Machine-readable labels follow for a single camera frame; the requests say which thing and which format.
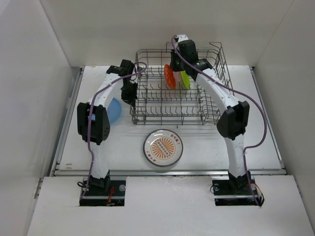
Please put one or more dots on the grey wire dish rack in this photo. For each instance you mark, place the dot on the grey wire dish rack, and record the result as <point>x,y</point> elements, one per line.
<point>158,104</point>

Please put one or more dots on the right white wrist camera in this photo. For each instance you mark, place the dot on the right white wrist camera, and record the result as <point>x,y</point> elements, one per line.
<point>179,38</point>

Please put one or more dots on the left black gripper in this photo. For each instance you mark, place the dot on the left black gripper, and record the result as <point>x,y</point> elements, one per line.
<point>131,99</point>

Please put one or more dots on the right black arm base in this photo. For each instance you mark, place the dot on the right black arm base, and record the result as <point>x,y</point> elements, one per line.
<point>248,195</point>

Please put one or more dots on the white ceramic plate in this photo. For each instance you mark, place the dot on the white ceramic plate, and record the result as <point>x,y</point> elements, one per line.
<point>146,152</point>

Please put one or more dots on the orange patterned plate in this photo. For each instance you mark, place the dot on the orange patterned plate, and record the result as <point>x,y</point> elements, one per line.
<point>169,77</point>

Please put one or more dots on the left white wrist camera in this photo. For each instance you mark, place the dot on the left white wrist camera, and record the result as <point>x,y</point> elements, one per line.
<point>137,70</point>

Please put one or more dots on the pink plastic plate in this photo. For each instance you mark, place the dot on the pink plastic plate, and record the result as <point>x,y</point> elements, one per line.
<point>177,75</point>

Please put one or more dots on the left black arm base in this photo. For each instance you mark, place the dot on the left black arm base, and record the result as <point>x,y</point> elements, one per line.
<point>114,196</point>

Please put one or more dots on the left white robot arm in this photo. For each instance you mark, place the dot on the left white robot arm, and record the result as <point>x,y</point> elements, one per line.
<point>93,123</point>

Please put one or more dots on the green plastic plate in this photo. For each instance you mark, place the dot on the green plastic plate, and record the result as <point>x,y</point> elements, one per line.
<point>185,79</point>

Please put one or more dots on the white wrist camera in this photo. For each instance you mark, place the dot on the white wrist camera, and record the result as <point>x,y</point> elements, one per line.
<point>179,38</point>
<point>137,70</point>

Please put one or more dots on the white printed plate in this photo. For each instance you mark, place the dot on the white printed plate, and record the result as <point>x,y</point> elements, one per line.
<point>163,147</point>

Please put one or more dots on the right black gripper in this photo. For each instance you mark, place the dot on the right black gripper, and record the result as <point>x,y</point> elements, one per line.
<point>174,66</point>

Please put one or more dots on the blue plastic plate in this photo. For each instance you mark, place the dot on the blue plastic plate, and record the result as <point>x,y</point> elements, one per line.
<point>114,110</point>

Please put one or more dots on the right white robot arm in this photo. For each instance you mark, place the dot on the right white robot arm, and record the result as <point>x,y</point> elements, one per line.
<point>234,114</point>

